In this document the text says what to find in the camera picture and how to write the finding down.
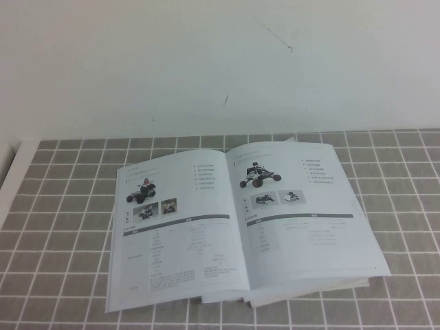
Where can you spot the white product catalogue book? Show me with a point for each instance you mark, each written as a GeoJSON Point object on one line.
{"type": "Point", "coordinates": [213, 220]}

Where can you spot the grey white checkered tablecloth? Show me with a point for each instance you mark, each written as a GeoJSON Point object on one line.
{"type": "Point", "coordinates": [62, 240]}

